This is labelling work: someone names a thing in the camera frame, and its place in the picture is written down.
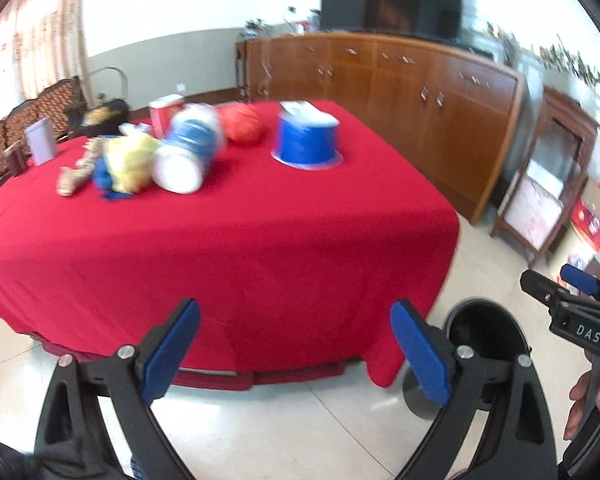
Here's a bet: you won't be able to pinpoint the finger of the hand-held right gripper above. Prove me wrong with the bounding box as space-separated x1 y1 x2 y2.
560 263 600 297
521 269 572 307

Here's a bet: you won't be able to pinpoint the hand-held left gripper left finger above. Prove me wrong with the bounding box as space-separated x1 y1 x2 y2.
34 298 202 480

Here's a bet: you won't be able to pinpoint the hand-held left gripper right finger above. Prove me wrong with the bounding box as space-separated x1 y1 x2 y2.
390 299 561 480

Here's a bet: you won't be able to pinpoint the black round waste bin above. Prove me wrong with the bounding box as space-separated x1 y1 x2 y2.
402 299 533 421

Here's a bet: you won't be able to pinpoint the blue wrapper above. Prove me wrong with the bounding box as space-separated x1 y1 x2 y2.
92 157 137 202

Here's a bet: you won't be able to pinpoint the yellow blue plush toy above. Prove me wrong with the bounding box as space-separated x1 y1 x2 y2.
100 125 163 194

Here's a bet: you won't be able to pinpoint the beige rag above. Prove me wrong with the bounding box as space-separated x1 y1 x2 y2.
56 137 106 197

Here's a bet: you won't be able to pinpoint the white blue paper cup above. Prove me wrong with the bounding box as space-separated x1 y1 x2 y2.
152 103 227 195

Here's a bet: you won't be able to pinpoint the red paper cup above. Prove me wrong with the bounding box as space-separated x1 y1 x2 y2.
148 95 187 141

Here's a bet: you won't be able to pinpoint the orange plastic bag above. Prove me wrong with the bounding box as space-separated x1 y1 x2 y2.
219 102 267 145

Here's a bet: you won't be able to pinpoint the person's right hand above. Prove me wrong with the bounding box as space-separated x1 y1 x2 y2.
562 365 600 443

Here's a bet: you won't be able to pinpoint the red cardboard box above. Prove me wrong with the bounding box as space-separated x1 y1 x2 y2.
570 180 600 257

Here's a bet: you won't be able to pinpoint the red tablecloth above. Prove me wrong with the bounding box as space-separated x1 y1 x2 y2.
0 100 461 391

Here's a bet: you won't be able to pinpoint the carved wooden stand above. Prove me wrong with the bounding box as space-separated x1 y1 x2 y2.
490 85 600 269

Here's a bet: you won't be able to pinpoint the green trailing plant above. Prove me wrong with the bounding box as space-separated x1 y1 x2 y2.
485 20 600 92

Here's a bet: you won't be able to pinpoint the wooden sideboard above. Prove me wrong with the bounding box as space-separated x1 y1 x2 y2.
235 31 526 225

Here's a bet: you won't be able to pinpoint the black bag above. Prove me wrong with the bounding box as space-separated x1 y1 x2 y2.
67 100 132 139

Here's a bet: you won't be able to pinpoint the pale purple box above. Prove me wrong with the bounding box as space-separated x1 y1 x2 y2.
24 117 58 166

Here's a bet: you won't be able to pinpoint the small brown box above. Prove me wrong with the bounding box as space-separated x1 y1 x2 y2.
5 142 26 177

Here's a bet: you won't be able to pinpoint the woven back wooden chair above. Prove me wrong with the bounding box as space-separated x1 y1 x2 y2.
36 76 84 142
0 102 37 198

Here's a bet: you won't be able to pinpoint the small potted plants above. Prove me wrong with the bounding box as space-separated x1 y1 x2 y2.
240 17 272 37

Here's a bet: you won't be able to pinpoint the patterned curtain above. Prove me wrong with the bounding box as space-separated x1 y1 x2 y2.
0 0 89 128

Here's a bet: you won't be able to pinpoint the curved metal frame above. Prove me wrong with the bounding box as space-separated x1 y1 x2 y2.
87 65 131 106

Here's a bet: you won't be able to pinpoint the white cable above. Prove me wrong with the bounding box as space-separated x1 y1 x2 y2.
261 49 275 97

